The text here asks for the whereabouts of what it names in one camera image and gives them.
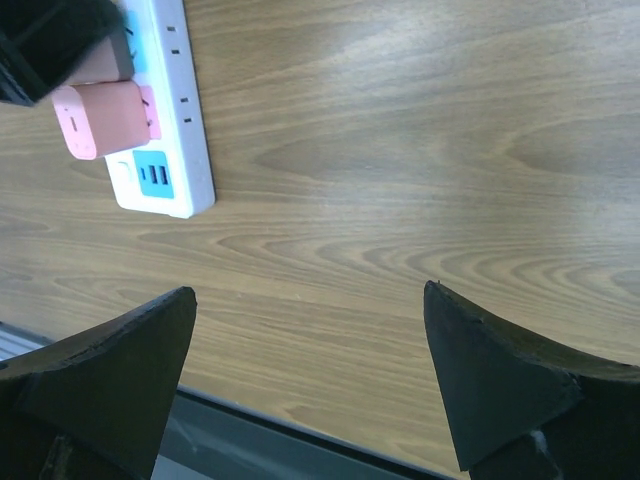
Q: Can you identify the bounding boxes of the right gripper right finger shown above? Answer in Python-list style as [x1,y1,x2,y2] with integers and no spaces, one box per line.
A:
[424,281,639,479]

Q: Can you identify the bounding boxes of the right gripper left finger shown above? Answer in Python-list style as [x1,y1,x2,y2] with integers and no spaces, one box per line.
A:
[1,286,197,479]

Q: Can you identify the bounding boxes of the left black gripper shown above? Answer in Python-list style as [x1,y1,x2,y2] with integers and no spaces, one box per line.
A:
[1,0,125,106]

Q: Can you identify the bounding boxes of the pink orange charger plug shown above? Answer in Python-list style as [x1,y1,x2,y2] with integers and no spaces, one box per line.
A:
[51,81,151,161]

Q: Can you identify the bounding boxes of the white power strip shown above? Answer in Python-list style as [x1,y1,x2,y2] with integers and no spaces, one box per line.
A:
[106,0,216,219]

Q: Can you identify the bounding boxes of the brown pink charger plug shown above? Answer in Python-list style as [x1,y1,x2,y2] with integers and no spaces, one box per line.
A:
[65,28,134,85]

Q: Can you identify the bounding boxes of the aluminium frame rail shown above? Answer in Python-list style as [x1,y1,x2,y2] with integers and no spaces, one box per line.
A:
[0,322,53,362]

